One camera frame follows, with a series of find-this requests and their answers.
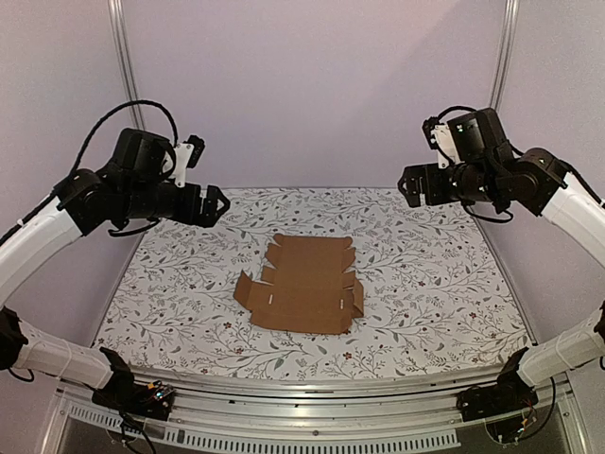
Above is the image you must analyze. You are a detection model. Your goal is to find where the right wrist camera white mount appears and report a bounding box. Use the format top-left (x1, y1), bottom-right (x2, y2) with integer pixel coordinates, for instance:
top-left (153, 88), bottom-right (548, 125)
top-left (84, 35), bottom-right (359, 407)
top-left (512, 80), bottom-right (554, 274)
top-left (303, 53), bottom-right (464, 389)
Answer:
top-left (422, 116), bottom-right (461, 169)

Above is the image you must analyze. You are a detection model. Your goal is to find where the aluminium frame post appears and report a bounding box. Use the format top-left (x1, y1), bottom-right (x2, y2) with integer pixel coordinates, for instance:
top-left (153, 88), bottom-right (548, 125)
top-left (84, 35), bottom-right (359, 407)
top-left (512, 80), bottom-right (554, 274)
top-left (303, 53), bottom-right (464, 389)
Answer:
top-left (107, 0), bottom-right (139, 101)
top-left (489, 0), bottom-right (520, 111)

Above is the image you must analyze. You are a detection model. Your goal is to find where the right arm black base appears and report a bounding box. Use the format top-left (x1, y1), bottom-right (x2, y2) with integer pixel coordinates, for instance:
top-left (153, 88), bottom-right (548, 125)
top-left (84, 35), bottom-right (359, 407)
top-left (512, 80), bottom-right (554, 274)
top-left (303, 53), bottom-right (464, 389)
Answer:
top-left (456, 347), bottom-right (538, 422)

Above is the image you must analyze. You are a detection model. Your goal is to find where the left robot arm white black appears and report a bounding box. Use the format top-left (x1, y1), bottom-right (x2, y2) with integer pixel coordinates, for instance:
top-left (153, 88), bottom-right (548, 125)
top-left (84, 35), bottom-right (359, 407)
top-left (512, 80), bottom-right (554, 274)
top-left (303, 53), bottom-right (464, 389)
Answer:
top-left (1, 128), bottom-right (231, 410)

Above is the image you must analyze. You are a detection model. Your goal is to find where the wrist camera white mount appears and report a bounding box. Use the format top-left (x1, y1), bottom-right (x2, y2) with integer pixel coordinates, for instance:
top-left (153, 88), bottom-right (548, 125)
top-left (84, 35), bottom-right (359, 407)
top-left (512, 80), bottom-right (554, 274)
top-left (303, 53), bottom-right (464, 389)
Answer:
top-left (171, 135), bottom-right (205, 188)
top-left (422, 116), bottom-right (461, 169)

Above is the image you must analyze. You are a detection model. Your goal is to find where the aluminium front rail frame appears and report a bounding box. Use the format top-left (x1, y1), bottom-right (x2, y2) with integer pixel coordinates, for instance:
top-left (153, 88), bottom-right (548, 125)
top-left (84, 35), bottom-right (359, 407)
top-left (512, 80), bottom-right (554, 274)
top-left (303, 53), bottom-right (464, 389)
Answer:
top-left (41, 367), bottom-right (592, 453)

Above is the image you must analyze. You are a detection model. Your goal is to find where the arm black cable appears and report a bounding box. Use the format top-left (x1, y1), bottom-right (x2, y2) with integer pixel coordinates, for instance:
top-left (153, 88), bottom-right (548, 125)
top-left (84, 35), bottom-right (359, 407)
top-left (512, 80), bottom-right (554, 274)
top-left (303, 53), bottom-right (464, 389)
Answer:
top-left (69, 100), bottom-right (180, 174)
top-left (562, 160), bottom-right (605, 209)

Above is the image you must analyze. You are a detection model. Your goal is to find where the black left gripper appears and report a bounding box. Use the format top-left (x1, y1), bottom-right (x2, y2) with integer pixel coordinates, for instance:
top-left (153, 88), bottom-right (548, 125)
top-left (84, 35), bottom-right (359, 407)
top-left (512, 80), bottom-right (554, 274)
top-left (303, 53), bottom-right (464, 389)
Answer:
top-left (121, 178), bottom-right (231, 227)

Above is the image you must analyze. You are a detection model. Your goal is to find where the brown cardboard paper box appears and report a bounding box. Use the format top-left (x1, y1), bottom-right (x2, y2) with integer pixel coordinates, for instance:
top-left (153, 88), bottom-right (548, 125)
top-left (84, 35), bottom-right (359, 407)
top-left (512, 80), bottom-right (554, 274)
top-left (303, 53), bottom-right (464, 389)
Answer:
top-left (233, 234), bottom-right (364, 335)

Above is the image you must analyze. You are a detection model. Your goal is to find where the left aluminium frame post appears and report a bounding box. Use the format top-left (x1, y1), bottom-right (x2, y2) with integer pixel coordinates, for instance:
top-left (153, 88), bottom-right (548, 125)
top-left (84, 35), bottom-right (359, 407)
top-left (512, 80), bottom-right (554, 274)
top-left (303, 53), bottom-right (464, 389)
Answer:
top-left (107, 0), bottom-right (139, 101)

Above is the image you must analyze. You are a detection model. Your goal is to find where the right aluminium frame post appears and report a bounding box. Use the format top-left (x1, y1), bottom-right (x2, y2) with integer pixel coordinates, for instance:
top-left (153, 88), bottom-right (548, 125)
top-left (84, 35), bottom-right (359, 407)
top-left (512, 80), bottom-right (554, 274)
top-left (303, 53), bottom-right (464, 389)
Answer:
top-left (489, 0), bottom-right (520, 111)

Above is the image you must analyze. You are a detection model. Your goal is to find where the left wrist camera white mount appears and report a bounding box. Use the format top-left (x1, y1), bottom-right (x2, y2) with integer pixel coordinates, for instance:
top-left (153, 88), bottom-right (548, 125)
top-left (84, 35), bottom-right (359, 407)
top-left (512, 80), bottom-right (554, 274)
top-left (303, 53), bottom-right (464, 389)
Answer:
top-left (171, 135), bottom-right (205, 188)

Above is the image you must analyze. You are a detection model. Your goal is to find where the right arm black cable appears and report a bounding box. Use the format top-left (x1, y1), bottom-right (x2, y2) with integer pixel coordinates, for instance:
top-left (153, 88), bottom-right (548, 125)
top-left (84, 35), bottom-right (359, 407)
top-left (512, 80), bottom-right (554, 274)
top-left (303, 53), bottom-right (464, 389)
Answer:
top-left (562, 160), bottom-right (605, 209)

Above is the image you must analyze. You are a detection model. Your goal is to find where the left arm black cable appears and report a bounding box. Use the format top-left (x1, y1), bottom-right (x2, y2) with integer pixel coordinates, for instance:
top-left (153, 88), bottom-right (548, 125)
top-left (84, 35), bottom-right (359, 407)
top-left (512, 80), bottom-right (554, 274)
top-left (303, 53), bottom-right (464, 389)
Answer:
top-left (69, 100), bottom-right (180, 174)

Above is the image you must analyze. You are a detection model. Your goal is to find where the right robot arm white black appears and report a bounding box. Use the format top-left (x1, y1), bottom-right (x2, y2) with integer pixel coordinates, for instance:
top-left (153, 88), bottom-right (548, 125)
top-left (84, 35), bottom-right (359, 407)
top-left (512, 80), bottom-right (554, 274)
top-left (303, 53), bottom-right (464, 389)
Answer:
top-left (397, 106), bottom-right (604, 412)

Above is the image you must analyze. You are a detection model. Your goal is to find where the floral patterned table mat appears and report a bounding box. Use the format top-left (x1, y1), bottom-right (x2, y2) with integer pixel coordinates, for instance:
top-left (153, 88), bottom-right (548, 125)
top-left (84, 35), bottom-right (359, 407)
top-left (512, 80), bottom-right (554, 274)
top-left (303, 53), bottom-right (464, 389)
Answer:
top-left (95, 188), bottom-right (530, 381)

